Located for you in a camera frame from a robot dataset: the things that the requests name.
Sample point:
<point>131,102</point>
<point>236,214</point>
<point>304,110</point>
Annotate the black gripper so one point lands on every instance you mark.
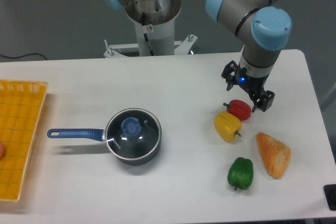
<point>252,80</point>

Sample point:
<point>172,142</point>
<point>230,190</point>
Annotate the glass pot lid blue knob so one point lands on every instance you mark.
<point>133,133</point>

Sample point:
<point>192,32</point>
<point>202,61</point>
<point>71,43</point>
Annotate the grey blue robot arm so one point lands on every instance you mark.
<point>263,29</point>

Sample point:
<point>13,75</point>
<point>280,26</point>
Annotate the red bell pepper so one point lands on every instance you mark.
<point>239,109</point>

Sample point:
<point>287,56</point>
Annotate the yellow bell pepper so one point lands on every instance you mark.
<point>228,126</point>

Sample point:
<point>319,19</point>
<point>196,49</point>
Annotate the orange bread piece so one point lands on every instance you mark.
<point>275,154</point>

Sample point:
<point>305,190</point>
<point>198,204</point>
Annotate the green bell pepper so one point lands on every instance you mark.
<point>241,173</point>

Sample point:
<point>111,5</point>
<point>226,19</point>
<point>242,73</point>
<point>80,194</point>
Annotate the dark blue saucepan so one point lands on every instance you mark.
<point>110,137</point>

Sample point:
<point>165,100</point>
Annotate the black device at table edge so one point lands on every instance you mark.
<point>330,195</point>

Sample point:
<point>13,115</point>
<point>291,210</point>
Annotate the yellow wicker basket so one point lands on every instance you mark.
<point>21,106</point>

